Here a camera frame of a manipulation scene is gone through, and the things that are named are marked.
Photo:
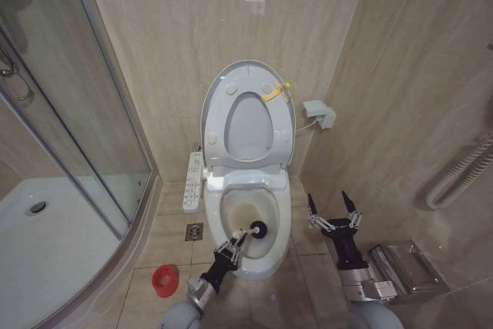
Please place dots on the steel toilet paper holder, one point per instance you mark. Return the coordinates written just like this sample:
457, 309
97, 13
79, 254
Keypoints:
412, 271

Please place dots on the black-headed white toilet brush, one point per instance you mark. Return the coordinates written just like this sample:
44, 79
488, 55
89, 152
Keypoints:
258, 225

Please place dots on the round chrome shower drain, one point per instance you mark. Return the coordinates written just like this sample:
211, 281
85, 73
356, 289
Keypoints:
36, 208

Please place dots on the white toilet bowl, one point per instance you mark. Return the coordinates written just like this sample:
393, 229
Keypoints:
215, 205

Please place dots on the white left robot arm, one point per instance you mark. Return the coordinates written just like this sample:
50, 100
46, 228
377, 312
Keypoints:
181, 315

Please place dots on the glass shower enclosure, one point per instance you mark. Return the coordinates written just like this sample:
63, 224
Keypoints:
77, 74

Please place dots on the white ribbed grab bar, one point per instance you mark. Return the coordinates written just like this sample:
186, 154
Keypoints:
454, 175

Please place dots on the red brush holder cup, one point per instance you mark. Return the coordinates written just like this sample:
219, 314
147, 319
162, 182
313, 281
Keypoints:
163, 284

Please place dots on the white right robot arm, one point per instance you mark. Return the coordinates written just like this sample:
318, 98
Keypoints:
369, 306

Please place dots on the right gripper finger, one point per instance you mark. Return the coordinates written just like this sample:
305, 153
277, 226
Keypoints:
351, 209
315, 215

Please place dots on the grey wall outlet box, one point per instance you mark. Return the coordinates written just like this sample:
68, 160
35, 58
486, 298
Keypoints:
317, 111

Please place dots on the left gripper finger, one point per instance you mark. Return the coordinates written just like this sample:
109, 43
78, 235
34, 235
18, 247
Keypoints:
228, 245
239, 250

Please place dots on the white shower tray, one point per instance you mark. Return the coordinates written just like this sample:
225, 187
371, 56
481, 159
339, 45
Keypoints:
58, 252

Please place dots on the square metal floor drain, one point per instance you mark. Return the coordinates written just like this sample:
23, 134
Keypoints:
194, 232

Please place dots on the white bidet control panel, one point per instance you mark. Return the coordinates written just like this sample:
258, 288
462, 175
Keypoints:
192, 186

